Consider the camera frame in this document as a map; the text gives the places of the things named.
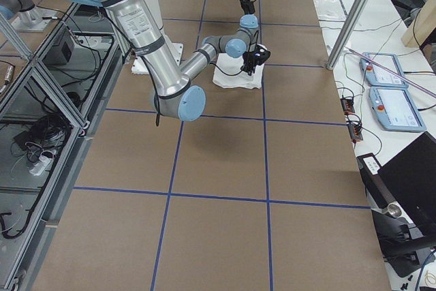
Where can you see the clear plastic document sleeve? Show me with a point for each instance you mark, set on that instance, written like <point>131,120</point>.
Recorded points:
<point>330,10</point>

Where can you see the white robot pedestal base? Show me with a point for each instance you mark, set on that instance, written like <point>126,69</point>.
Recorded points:
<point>176,49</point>

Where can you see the near blue teach pendant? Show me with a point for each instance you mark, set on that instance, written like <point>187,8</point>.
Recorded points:
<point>395,110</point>

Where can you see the blue teach pendant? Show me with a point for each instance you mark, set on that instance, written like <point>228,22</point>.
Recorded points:
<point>395,110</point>
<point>377,76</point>

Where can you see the orange black electronics board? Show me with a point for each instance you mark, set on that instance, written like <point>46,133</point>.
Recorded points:
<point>353,121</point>

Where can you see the white long-sleeve printed shirt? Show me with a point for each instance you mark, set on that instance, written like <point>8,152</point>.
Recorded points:
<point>228,74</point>

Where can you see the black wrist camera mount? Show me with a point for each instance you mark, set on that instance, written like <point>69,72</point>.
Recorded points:
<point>261,55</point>

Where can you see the far blue teach pendant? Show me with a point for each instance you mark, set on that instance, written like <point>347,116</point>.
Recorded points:
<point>377,76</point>

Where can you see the black laptop computer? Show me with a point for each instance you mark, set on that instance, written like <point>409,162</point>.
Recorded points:
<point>408,178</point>

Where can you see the black box under frame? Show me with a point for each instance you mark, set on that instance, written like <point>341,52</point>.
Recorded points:
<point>61,51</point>

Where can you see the grey aluminium frame post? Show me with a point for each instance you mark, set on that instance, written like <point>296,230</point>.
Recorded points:
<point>345,33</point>

